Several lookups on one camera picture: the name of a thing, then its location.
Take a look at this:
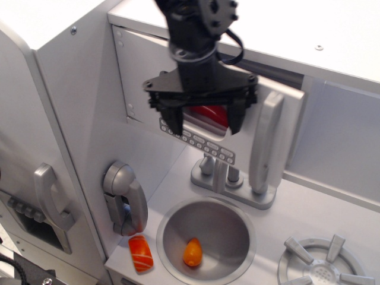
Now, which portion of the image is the grey toy faucet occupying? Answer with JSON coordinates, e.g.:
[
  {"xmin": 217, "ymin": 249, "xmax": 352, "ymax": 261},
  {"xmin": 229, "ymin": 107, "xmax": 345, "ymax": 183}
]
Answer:
[{"xmin": 191, "ymin": 155, "xmax": 277, "ymax": 210}]

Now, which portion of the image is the grey toy wall phone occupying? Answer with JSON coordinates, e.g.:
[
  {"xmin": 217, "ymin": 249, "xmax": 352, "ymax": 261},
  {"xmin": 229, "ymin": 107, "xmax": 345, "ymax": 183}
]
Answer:
[{"xmin": 103, "ymin": 161, "xmax": 148, "ymax": 236}]

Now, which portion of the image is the red toy chili pepper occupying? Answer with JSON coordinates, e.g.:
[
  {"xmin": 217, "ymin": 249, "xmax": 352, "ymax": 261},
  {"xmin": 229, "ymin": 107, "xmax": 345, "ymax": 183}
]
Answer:
[{"xmin": 188, "ymin": 105, "xmax": 229, "ymax": 128}]

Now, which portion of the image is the grey microwave door handle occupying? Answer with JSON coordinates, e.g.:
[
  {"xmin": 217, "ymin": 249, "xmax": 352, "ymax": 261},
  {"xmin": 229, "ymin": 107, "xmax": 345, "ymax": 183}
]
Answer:
[{"xmin": 249, "ymin": 91, "xmax": 284, "ymax": 194}]

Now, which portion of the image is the grey ice dispenser panel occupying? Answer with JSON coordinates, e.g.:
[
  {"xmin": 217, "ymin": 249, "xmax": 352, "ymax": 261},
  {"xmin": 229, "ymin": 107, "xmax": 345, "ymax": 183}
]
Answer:
[{"xmin": 1, "ymin": 190, "xmax": 72, "ymax": 254}]

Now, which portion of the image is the black cable lower left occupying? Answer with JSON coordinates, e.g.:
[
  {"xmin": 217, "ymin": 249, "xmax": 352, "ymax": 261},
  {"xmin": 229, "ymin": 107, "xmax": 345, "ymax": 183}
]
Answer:
[{"xmin": 0, "ymin": 255, "xmax": 27, "ymax": 285}]

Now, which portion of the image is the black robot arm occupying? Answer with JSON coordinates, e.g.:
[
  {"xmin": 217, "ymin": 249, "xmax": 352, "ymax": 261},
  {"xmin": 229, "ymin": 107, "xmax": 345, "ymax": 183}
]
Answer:
[{"xmin": 143, "ymin": 1, "xmax": 258, "ymax": 135}]

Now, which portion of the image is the orange toy salmon sushi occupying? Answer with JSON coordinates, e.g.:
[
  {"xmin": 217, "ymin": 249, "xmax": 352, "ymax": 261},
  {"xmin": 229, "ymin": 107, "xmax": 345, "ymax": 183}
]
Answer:
[{"xmin": 128, "ymin": 235, "xmax": 154, "ymax": 273}]

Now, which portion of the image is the white toy fridge door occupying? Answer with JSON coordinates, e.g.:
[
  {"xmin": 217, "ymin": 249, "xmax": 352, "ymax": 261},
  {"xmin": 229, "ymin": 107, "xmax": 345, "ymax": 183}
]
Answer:
[{"xmin": 1, "ymin": 23, "xmax": 74, "ymax": 218}]

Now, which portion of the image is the orange toy fruit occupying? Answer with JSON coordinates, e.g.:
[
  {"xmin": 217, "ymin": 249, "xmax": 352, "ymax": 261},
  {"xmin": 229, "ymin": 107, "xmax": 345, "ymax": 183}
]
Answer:
[{"xmin": 182, "ymin": 237, "xmax": 202, "ymax": 267}]

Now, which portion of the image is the white toy kitchen cabinet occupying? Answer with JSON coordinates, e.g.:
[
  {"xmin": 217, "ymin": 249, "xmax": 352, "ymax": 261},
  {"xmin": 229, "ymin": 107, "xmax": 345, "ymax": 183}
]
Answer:
[{"xmin": 38, "ymin": 5, "xmax": 379, "ymax": 284}]

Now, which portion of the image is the white microwave door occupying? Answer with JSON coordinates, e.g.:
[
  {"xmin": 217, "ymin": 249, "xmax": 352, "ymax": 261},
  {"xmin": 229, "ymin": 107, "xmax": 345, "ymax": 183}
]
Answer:
[{"xmin": 113, "ymin": 26, "xmax": 305, "ymax": 188}]

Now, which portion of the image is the grey fridge door handle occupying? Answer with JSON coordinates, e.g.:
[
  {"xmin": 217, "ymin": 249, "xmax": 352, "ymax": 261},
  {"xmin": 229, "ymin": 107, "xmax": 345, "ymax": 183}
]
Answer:
[{"xmin": 33, "ymin": 163, "xmax": 75, "ymax": 232}]

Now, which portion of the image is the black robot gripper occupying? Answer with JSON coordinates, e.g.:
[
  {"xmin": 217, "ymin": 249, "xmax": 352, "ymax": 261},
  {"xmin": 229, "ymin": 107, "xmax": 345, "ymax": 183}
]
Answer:
[{"xmin": 142, "ymin": 61, "xmax": 258, "ymax": 135}]

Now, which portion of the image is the round metal sink bowl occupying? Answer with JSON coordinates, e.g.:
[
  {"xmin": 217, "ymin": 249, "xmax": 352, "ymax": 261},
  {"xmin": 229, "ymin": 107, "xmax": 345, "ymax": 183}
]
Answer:
[{"xmin": 156, "ymin": 197, "xmax": 257, "ymax": 284}]

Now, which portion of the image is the grey toy stove burner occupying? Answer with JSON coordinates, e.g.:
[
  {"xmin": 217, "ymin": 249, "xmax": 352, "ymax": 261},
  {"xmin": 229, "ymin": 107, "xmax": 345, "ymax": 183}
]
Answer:
[{"xmin": 277, "ymin": 235, "xmax": 376, "ymax": 284}]

